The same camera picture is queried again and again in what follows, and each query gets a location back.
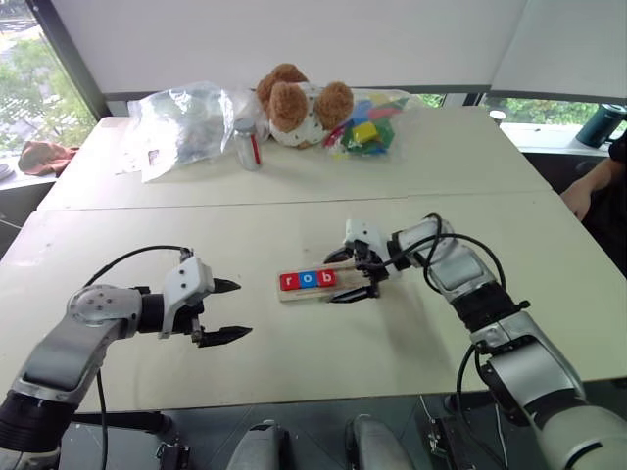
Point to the clear bag of coloured blocks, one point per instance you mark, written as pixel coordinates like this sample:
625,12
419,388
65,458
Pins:
374,127

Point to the dark green mug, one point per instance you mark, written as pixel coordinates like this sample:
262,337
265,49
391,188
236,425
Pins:
600,125

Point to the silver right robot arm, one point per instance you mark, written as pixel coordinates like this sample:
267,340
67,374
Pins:
534,372

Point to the black table frame bar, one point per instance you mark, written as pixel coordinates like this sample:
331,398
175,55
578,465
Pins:
117,421

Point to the clear crumpled plastic bag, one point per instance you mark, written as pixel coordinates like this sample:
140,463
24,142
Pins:
183,127

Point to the white cup lid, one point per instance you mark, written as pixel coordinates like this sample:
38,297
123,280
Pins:
497,114

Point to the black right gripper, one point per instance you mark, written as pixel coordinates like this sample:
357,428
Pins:
371,267

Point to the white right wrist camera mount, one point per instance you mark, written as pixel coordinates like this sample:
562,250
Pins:
365,230

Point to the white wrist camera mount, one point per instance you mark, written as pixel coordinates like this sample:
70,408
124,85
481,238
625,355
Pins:
186,281
365,230

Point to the clear jar with red label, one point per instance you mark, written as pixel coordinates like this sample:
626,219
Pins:
247,144

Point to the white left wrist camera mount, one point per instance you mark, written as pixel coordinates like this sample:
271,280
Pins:
186,281

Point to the red letter r block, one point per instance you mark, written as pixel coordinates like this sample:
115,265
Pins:
289,281

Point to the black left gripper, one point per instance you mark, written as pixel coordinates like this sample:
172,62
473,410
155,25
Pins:
188,320

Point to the dark rounded grey shape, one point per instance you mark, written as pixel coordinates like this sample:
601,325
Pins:
257,448
377,443

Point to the brown cloth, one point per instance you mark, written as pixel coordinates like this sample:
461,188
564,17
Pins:
41,156

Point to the yellow toy block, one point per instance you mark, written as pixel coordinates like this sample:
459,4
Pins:
365,132

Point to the red letter b block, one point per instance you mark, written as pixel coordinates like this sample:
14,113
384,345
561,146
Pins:
325,278

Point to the blue letter o block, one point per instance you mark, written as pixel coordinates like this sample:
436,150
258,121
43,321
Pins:
307,280

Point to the brown white teddy bear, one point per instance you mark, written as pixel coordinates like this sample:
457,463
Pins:
289,105

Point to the wooden letter tray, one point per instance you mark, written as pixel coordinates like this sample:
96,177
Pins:
306,295

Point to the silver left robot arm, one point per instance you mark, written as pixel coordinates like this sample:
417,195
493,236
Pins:
54,352

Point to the person's bare forearm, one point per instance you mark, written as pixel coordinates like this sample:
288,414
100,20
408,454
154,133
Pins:
583,188

